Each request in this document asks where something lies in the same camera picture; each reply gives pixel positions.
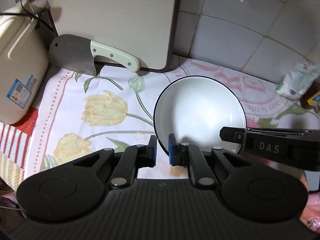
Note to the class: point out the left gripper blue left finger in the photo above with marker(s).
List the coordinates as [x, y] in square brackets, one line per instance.
[147, 154]

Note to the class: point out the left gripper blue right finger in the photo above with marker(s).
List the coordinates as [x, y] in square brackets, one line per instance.
[178, 153]

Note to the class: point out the white ribbed bowl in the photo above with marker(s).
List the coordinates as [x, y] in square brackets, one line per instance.
[194, 109]

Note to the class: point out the person's right hand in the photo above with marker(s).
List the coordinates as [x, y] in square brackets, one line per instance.
[310, 216]

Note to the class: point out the oil bottle yellow label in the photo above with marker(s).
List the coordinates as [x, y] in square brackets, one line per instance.
[310, 98]

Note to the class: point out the white plastic seasoning bag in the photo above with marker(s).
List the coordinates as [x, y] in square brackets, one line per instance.
[298, 80]

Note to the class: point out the floral table cloth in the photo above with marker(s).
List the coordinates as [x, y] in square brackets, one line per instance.
[80, 114]

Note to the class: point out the red striped cloth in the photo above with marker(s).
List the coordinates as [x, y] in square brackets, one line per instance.
[15, 141]

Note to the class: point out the cream cutting board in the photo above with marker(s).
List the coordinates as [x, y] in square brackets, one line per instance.
[142, 28]

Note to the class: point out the beige rice cooker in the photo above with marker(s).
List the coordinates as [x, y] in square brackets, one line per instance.
[24, 61]

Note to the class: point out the cleaver with cream handle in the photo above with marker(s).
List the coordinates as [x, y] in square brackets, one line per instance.
[77, 54]

